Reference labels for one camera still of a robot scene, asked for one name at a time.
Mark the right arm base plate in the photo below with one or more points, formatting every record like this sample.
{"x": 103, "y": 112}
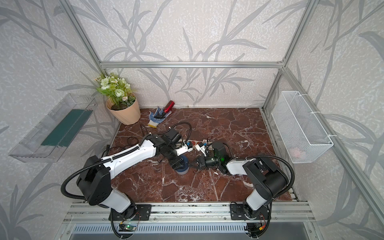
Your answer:
{"x": 240, "y": 211}

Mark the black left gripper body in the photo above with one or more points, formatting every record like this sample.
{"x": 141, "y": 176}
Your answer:
{"x": 174, "y": 159}

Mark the pink object in basket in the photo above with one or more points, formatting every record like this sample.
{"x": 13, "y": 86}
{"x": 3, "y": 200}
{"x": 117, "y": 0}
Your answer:
{"x": 296, "y": 153}

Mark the beige power strip red sockets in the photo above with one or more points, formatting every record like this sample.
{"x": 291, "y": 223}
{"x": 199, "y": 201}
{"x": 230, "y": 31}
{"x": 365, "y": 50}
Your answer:
{"x": 193, "y": 143}

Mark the aluminium front rail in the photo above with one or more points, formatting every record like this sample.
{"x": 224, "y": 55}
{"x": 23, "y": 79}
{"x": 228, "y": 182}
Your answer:
{"x": 200, "y": 212}

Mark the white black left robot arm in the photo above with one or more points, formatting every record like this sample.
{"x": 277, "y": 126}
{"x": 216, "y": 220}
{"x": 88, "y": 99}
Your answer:
{"x": 93, "y": 183}

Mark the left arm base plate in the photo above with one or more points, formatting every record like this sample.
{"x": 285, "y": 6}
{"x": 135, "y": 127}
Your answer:
{"x": 140, "y": 212}

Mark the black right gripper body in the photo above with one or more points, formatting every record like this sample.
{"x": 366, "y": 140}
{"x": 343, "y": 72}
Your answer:
{"x": 209, "y": 162}

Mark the green mat on shelf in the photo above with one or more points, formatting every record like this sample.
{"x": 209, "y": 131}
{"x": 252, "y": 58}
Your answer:
{"x": 64, "y": 133}

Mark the potted white flower plant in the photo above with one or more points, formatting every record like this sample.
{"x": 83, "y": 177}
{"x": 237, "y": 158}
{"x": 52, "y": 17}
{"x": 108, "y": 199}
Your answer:
{"x": 121, "y": 100}

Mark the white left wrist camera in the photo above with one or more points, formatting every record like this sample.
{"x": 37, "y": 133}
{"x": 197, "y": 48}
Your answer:
{"x": 185, "y": 147}

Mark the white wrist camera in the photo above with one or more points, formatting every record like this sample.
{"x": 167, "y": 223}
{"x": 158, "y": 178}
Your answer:
{"x": 185, "y": 147}
{"x": 203, "y": 148}

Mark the blue cordless meat grinder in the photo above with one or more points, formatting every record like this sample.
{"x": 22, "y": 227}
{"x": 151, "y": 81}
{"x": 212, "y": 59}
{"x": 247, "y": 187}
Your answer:
{"x": 183, "y": 168}

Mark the white wire mesh basket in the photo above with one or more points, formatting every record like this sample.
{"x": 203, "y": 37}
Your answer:
{"x": 299, "y": 127}

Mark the clear acrylic wall shelf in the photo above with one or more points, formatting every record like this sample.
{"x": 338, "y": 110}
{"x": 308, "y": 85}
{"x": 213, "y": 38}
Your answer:
{"x": 30, "y": 150}

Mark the blue white work glove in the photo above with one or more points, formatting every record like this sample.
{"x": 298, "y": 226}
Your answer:
{"x": 154, "y": 121}

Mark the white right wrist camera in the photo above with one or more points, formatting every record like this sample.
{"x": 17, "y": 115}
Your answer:
{"x": 203, "y": 148}

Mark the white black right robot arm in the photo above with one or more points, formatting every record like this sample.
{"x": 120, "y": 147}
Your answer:
{"x": 271, "y": 176}

